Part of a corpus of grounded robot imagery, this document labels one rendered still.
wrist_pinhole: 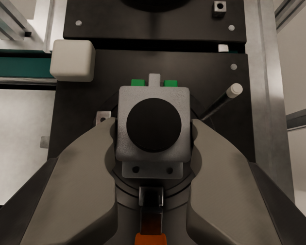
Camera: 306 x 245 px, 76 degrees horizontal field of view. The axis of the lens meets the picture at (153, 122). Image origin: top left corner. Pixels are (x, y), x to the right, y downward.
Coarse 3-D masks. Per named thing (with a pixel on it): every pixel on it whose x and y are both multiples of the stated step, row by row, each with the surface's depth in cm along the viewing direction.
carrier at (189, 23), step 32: (96, 0) 26; (128, 0) 26; (160, 0) 25; (192, 0) 27; (224, 0) 27; (64, 32) 25; (96, 32) 25; (128, 32) 26; (160, 32) 26; (192, 32) 26; (224, 32) 26
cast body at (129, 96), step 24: (120, 96) 12; (144, 96) 12; (168, 96) 12; (120, 120) 12; (144, 120) 10; (168, 120) 10; (120, 144) 11; (144, 144) 10; (168, 144) 10; (144, 168) 14; (168, 168) 14
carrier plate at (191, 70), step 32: (96, 64) 25; (128, 64) 25; (160, 64) 25; (192, 64) 25; (224, 64) 25; (64, 96) 24; (96, 96) 24; (64, 128) 23; (224, 128) 23; (128, 224) 21
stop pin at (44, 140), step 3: (42, 138) 23; (45, 138) 23; (48, 138) 23; (42, 141) 23; (45, 141) 23; (48, 141) 23; (42, 144) 23; (45, 144) 23; (48, 144) 23; (42, 147) 23; (45, 147) 23; (48, 147) 23
